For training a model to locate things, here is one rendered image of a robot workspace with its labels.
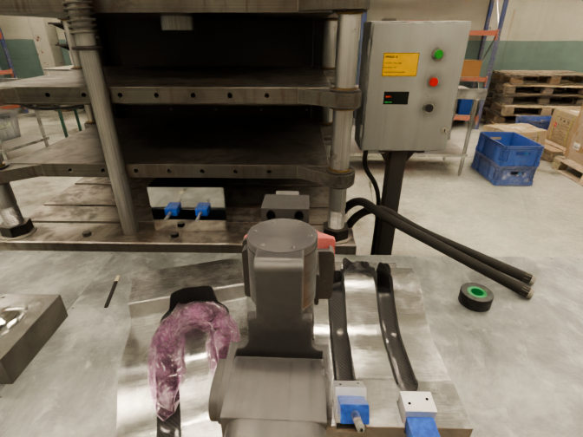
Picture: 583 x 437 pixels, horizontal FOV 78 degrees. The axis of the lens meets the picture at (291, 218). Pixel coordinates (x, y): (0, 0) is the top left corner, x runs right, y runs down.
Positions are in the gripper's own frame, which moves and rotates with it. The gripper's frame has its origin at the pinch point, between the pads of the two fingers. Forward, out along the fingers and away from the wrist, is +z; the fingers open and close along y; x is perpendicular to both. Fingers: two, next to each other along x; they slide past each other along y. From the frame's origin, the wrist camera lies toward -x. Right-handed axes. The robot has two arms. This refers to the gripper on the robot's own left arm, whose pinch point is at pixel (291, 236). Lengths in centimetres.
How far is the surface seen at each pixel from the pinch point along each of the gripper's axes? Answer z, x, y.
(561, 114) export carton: 445, 59, -330
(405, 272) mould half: 29.3, 25.4, -25.9
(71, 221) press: 79, 39, 90
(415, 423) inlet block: -6.0, 29.3, -19.4
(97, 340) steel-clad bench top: 18, 39, 46
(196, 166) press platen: 74, 14, 36
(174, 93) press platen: 73, -10, 39
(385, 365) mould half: 6.4, 30.8, -17.4
